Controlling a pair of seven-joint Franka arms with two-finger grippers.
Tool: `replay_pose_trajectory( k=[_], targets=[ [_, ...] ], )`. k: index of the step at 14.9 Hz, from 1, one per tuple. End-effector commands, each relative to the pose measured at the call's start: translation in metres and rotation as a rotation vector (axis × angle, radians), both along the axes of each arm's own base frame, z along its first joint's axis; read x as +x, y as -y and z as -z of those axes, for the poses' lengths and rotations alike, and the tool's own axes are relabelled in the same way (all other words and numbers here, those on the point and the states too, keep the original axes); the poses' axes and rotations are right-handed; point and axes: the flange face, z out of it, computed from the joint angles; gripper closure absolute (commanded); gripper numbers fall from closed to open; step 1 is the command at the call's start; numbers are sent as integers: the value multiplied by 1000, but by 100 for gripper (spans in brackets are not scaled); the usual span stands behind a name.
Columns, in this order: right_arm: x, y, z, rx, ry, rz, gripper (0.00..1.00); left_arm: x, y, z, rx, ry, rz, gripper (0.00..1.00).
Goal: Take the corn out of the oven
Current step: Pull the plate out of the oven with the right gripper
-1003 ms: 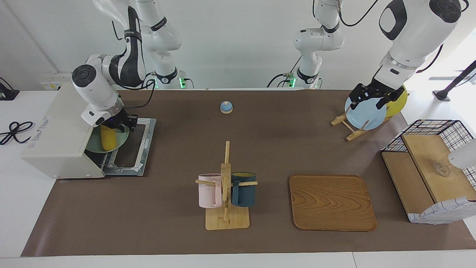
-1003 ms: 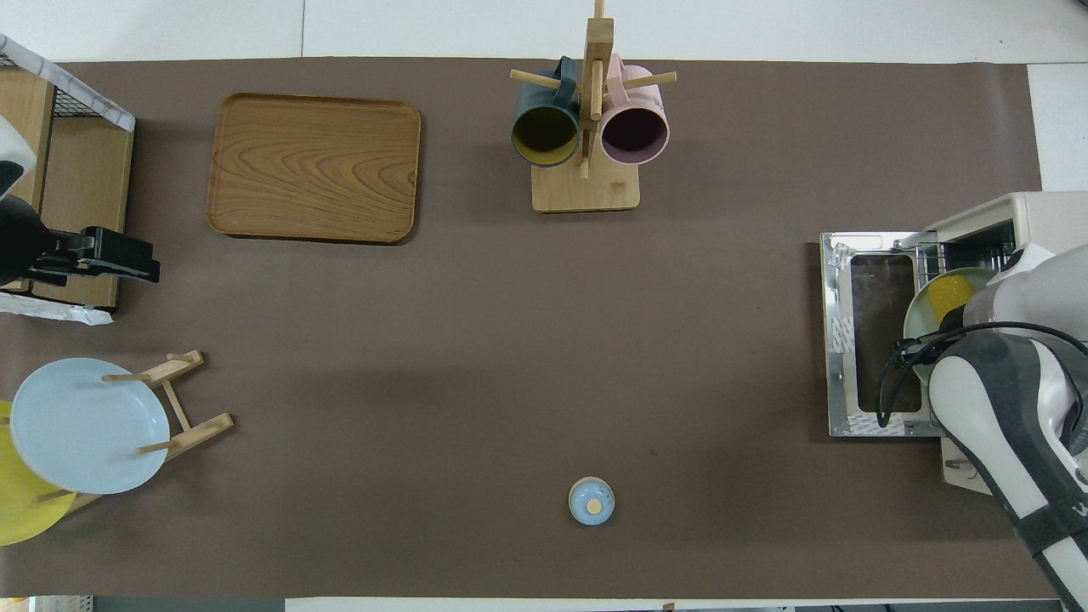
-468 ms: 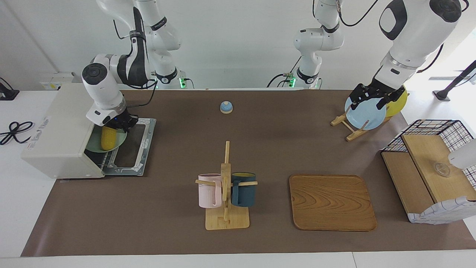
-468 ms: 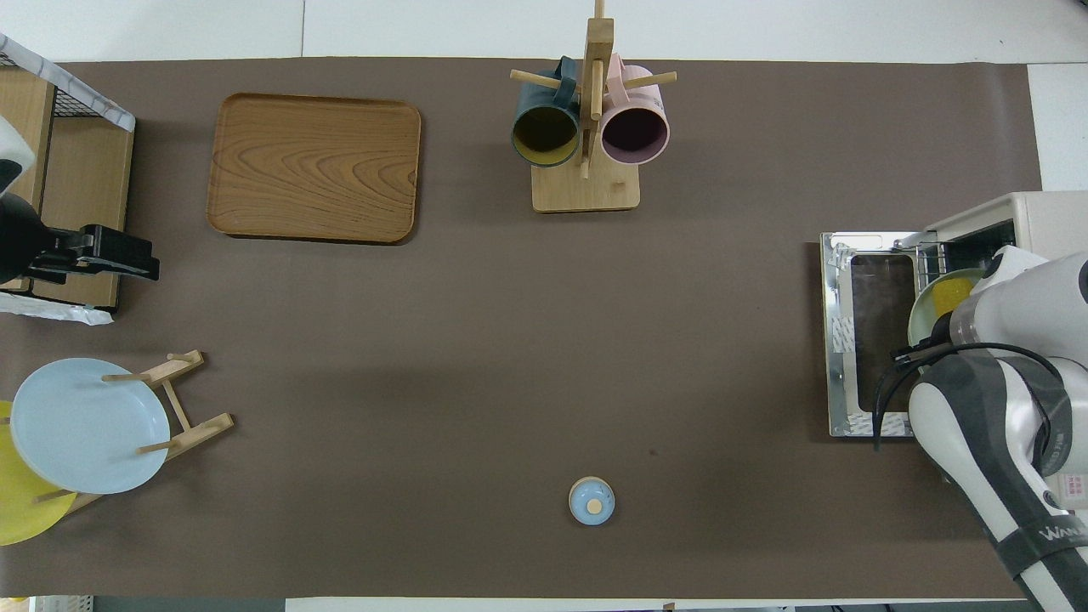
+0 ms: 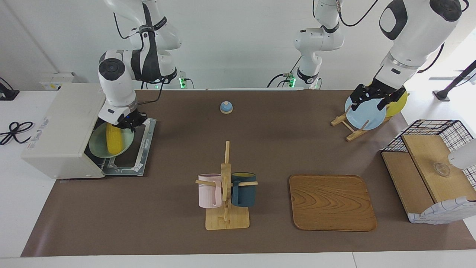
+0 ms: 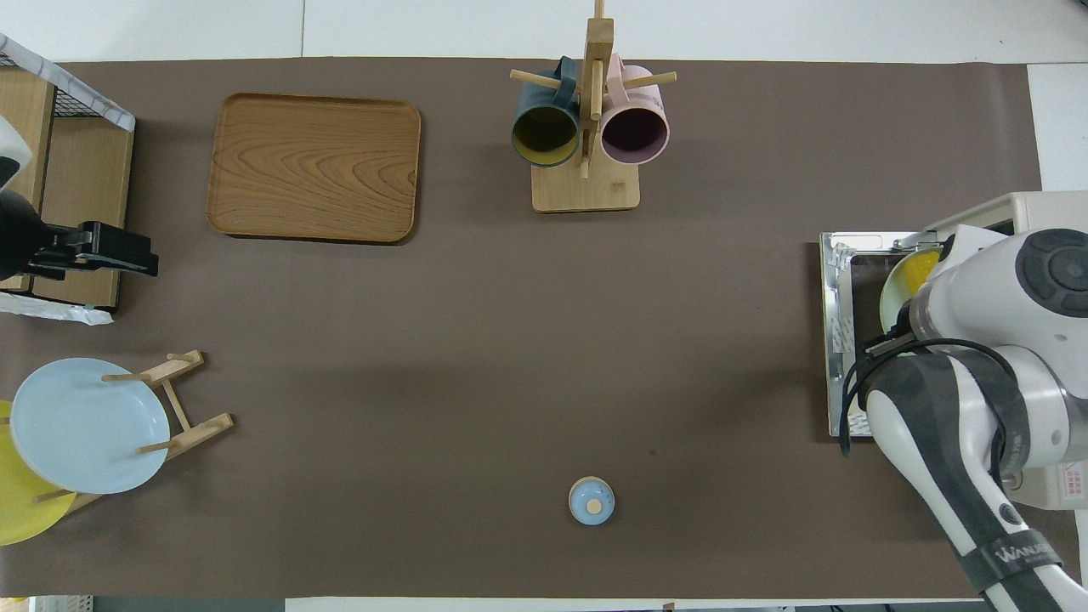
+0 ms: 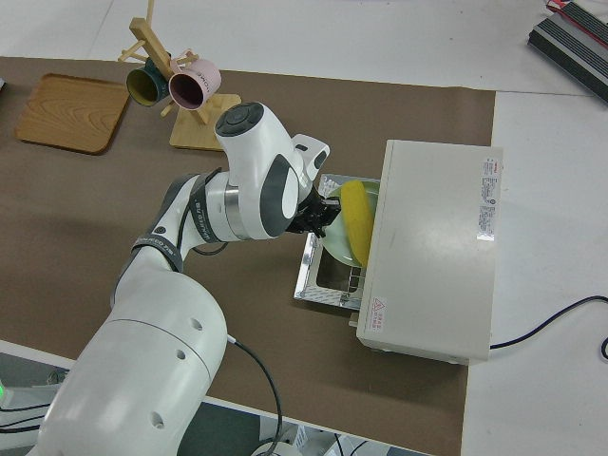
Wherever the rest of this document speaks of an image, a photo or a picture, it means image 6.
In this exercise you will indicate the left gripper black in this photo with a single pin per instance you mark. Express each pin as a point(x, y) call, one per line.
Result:
point(25, 246)

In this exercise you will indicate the oven glass door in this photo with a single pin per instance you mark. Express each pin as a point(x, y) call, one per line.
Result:
point(837, 357)

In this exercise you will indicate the light green plate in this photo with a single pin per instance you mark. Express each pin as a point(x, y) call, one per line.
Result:
point(891, 306)

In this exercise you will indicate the yellow corn cob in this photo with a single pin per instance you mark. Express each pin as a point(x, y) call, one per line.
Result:
point(922, 272)

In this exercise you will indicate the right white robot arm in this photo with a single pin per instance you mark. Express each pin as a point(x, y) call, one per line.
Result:
point(977, 297)

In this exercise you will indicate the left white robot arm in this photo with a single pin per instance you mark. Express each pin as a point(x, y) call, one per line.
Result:
point(10, 153)

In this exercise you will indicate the white toaster oven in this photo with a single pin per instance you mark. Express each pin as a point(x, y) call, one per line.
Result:
point(1037, 208)

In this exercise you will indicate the wooden shelf unit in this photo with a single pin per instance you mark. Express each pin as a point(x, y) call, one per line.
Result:
point(93, 100)

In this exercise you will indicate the light blue plate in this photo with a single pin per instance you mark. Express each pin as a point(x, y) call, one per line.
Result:
point(85, 425)

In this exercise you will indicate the wooden plate rack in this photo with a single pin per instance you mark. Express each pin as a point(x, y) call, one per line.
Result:
point(200, 429)

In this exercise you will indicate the wooden tray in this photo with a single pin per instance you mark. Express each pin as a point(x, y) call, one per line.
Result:
point(314, 170)

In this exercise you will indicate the yellow plate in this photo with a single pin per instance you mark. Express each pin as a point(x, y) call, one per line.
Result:
point(17, 510)

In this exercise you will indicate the brown table mat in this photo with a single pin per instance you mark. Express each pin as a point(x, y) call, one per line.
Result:
point(425, 340)

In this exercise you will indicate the dark teal mug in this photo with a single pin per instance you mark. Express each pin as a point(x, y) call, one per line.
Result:
point(544, 136)

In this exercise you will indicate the wooden mug rack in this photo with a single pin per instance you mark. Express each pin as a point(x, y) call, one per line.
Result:
point(586, 191)

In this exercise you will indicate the pink mug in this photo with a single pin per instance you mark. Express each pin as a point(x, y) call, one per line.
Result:
point(633, 136)

